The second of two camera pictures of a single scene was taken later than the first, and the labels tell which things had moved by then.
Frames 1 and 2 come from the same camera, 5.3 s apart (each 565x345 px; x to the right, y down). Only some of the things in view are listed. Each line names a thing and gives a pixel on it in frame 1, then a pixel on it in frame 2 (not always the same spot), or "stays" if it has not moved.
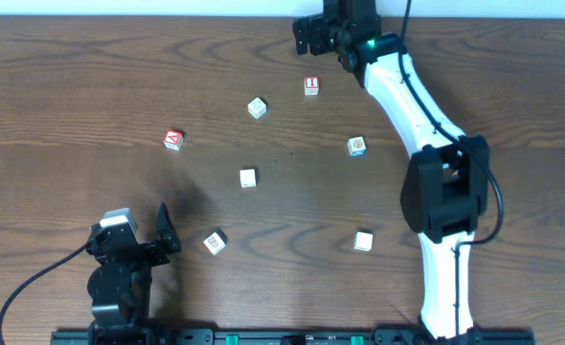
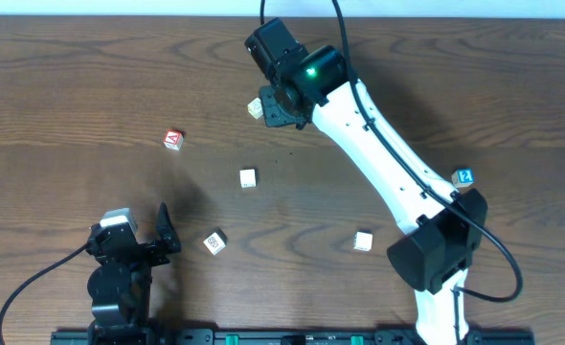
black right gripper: x=317 y=34 to x=271 y=111
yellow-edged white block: x=257 y=107 stays
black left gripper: x=136 y=249 stays
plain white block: x=248 y=178 stays
